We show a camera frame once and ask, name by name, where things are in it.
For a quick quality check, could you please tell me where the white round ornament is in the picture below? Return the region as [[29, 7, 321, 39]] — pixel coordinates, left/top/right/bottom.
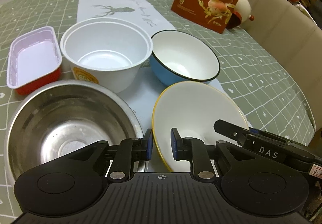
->
[[226, 0, 255, 29]]

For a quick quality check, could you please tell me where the green grid tablecloth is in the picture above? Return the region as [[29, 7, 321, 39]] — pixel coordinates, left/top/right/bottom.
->
[[0, 0, 317, 224]]

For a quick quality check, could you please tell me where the rectangular red white plastic tray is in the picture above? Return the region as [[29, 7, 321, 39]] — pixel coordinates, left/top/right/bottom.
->
[[7, 26, 62, 95]]

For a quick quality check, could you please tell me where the white foam bowl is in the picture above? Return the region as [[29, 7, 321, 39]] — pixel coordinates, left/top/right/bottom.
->
[[60, 17, 153, 93]]

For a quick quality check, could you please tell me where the blue enamel bowl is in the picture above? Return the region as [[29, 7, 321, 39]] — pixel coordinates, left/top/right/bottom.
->
[[150, 30, 221, 86]]

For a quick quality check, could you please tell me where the stainless steel bowl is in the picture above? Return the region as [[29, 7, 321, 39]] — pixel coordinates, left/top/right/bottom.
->
[[4, 79, 143, 184]]

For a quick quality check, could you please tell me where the white bowl yellow rim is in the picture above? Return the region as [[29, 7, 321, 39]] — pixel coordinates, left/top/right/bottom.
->
[[152, 82, 249, 172]]

